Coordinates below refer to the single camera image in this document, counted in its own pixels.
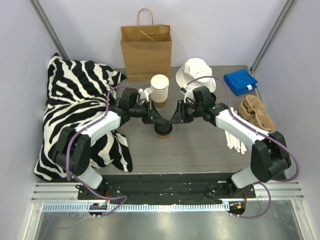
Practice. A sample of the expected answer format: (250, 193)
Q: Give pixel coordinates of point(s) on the black plastic cup lid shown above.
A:
(163, 129)

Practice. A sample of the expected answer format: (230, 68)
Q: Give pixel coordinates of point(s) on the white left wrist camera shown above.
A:
(144, 94)

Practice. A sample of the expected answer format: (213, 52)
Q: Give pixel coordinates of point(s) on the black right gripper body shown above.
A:
(180, 112)

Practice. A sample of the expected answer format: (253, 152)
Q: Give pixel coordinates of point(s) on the blue folded cloth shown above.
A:
(240, 82)

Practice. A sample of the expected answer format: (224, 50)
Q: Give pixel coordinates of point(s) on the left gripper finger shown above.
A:
(155, 120)
(155, 112)

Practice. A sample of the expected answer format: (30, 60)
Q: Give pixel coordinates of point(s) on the white wrapped straws bundle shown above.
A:
(234, 143)

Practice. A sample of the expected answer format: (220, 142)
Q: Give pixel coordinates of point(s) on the brown paper bag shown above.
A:
(146, 49)

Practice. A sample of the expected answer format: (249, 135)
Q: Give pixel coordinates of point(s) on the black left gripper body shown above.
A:
(150, 113)

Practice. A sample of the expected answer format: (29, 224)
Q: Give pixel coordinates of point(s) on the white slotted cable duct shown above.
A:
(94, 207)

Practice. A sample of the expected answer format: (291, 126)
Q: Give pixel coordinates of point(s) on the zebra print pillow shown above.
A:
(76, 94)

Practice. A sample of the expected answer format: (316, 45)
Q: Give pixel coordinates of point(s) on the stack of cardboard cup carriers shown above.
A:
(253, 110)

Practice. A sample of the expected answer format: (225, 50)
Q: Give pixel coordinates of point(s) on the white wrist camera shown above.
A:
(188, 94)
(144, 94)

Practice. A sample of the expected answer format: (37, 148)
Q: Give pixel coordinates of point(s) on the white bucket hat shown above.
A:
(192, 69)

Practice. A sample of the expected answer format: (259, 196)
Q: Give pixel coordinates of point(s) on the stack of paper cups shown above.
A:
(160, 86)

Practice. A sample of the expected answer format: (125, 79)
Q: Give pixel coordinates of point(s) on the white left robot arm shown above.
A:
(73, 149)

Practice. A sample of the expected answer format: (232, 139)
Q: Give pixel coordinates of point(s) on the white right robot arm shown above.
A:
(268, 160)

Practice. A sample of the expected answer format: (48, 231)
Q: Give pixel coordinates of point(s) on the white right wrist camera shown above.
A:
(188, 94)

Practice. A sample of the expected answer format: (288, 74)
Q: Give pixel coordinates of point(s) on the single brown paper cup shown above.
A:
(163, 136)

